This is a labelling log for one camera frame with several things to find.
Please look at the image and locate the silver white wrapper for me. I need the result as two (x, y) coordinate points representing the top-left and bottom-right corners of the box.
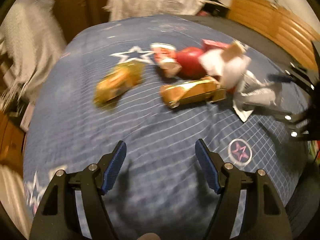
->
(233, 70), (282, 122)

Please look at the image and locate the wooden headboard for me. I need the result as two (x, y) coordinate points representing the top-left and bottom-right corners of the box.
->
(227, 0), (319, 70)

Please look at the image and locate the wooden chest of drawers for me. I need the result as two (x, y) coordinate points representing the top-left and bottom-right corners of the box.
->
(0, 112), (25, 176)

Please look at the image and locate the white crumpled tissue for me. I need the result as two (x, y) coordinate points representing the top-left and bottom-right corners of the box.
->
(199, 40), (251, 90)

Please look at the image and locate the gold foil snack bag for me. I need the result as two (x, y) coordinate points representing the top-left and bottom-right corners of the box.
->
(159, 76), (227, 109)

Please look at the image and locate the blue quilted bed cover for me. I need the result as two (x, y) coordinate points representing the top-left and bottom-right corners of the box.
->
(23, 15), (308, 239)

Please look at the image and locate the red apple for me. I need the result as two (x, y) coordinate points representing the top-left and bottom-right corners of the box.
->
(176, 47), (206, 79)

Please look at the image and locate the red white crumpled cup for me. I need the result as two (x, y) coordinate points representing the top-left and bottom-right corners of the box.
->
(150, 43), (182, 78)

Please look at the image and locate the gold foil wrapper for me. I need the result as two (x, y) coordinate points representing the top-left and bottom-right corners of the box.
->
(93, 60), (145, 105)

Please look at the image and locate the white crumpled bedding pile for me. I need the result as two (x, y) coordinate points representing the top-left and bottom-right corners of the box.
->
(103, 0), (205, 21)

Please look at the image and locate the grey striped hanging blanket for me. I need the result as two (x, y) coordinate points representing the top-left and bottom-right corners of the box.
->
(1, 0), (67, 103)

